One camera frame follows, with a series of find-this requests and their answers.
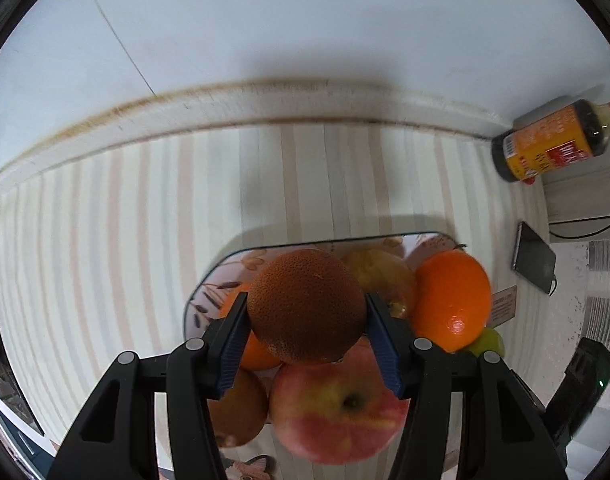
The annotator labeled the large orange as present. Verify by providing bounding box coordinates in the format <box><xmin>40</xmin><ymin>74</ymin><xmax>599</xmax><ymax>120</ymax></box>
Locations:
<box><xmin>410</xmin><ymin>250</ymin><xmax>493</xmax><ymax>353</ymax></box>

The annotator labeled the large red apple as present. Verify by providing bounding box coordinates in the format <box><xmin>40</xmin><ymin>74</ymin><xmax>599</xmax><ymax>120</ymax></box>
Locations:
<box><xmin>270</xmin><ymin>335</ymin><xmax>411</xmax><ymax>465</ymax></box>

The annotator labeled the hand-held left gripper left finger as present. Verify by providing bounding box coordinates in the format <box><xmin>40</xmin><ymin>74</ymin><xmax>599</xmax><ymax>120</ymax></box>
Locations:
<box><xmin>57</xmin><ymin>291</ymin><xmax>250</xmax><ymax>480</ymax></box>

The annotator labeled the yellow brown pear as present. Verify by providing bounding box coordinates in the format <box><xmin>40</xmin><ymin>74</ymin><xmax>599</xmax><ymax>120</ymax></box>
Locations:
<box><xmin>341</xmin><ymin>249</ymin><xmax>418</xmax><ymax>320</ymax></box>

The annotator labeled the small brown card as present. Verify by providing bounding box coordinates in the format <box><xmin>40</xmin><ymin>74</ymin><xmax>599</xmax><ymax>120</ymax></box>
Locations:
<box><xmin>489</xmin><ymin>286</ymin><xmax>517</xmax><ymax>328</ymax></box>

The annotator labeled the striped cat print tablecloth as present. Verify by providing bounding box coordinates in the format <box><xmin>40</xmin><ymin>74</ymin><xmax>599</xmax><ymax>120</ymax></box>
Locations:
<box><xmin>0</xmin><ymin>122</ymin><xmax>551</xmax><ymax>480</ymax></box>

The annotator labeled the black smartphone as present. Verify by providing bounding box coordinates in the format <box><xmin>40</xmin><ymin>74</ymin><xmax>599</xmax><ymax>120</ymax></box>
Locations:
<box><xmin>511</xmin><ymin>221</ymin><xmax>557</xmax><ymax>293</ymax></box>

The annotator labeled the dark brown orange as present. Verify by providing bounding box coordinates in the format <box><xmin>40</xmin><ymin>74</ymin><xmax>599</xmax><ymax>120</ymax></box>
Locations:
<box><xmin>247</xmin><ymin>249</ymin><xmax>368</xmax><ymax>365</ymax></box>

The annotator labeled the floral oval plate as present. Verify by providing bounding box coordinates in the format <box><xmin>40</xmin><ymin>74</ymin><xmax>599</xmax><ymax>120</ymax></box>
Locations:
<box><xmin>182</xmin><ymin>231</ymin><xmax>466</xmax><ymax>431</ymax></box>

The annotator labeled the soy sauce bottle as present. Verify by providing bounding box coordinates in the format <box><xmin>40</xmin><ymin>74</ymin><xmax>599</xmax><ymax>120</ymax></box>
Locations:
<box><xmin>491</xmin><ymin>96</ymin><xmax>610</xmax><ymax>183</ymax></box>

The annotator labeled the brownish red apple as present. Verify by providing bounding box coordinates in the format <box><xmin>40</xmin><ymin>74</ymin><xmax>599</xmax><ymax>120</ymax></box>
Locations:
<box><xmin>207</xmin><ymin>367</ymin><xmax>270</xmax><ymax>448</ymax></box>

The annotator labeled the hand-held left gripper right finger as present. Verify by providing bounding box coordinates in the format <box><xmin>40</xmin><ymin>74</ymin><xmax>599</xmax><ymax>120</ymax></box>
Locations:
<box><xmin>365</xmin><ymin>292</ymin><xmax>568</xmax><ymax>480</ymax></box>

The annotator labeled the small orange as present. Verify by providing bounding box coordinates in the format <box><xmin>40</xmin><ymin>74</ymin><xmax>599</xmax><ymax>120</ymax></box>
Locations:
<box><xmin>219</xmin><ymin>282</ymin><xmax>285</xmax><ymax>372</ymax></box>

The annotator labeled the black charging cable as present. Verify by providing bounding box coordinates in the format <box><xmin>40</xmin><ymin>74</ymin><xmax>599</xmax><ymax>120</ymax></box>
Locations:
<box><xmin>548</xmin><ymin>212</ymin><xmax>610</xmax><ymax>296</ymax></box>

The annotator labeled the green jujube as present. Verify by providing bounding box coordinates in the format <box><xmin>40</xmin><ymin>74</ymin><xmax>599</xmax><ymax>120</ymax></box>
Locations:
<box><xmin>465</xmin><ymin>327</ymin><xmax>506</xmax><ymax>358</ymax></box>

